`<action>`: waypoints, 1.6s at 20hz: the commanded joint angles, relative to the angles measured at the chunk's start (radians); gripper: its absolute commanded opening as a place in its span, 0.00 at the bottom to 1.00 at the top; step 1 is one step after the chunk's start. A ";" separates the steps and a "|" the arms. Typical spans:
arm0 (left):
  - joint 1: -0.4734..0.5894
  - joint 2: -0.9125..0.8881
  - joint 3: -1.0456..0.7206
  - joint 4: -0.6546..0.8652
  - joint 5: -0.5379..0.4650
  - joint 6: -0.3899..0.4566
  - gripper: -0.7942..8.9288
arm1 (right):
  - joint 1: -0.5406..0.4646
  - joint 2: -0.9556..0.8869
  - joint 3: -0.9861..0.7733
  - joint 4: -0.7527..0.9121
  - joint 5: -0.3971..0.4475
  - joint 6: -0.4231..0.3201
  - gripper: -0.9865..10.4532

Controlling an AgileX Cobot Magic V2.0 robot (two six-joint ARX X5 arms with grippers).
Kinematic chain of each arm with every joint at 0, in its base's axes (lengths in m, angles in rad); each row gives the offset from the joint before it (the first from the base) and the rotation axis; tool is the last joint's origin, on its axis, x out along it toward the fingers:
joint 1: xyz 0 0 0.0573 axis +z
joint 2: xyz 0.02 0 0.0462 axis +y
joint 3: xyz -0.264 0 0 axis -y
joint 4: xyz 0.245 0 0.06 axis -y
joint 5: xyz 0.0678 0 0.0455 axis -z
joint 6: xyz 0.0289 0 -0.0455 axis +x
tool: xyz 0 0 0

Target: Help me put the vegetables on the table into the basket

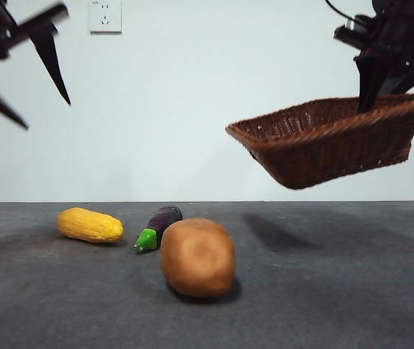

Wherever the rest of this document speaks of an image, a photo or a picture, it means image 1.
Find brown wicker basket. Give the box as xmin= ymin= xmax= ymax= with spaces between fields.
xmin=224 ymin=93 xmax=414 ymax=190

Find yellow corn cob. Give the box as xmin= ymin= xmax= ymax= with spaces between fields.
xmin=56 ymin=206 xmax=125 ymax=244

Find purple eggplant with green stem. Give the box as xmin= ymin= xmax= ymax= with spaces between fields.
xmin=132 ymin=205 xmax=184 ymax=254

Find brown potato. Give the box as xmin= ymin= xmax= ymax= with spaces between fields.
xmin=160 ymin=217 xmax=236 ymax=299

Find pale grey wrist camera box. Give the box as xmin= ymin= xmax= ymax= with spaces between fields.
xmin=344 ymin=15 xmax=375 ymax=34

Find white wall socket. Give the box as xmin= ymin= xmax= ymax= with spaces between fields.
xmin=89 ymin=0 xmax=123 ymax=36

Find thin black cable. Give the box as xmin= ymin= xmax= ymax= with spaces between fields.
xmin=325 ymin=0 xmax=357 ymax=19

